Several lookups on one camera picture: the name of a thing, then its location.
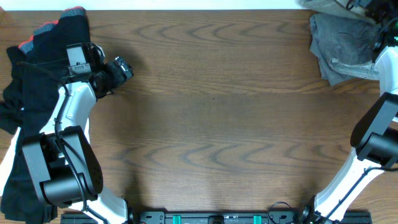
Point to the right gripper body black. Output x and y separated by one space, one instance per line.
387 9

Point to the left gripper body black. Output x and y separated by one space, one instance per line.
111 77

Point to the khaki shorts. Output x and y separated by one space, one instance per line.
336 8

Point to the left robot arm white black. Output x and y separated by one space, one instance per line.
62 165

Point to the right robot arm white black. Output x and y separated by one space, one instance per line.
373 140

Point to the folded grey shorts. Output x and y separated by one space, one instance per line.
342 47

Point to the black garment with red-grey trim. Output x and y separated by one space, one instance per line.
28 102

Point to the white garment under pile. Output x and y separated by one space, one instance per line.
8 160

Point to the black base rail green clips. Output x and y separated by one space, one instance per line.
221 218

